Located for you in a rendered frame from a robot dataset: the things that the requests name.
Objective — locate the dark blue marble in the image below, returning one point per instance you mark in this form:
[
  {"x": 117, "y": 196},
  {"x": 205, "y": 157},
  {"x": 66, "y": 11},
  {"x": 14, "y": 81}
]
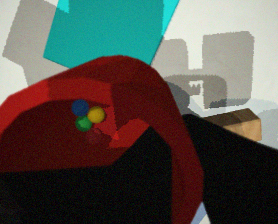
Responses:
[{"x": 80, "y": 107}]

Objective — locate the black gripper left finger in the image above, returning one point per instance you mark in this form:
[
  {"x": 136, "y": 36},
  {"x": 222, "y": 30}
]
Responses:
[{"x": 135, "y": 189}]

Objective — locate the red round cup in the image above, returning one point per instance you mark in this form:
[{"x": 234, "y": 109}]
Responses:
[{"x": 38, "y": 127}]

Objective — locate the yellow marble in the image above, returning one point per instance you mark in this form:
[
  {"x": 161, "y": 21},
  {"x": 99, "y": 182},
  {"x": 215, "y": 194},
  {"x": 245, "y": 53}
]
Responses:
[{"x": 95, "y": 114}]

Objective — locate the green marble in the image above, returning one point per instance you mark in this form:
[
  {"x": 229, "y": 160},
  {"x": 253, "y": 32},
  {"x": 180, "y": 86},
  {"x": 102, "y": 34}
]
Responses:
[{"x": 83, "y": 124}]

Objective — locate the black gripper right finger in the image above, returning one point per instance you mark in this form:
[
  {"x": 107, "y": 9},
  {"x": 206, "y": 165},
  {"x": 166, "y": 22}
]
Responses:
[{"x": 240, "y": 181}]

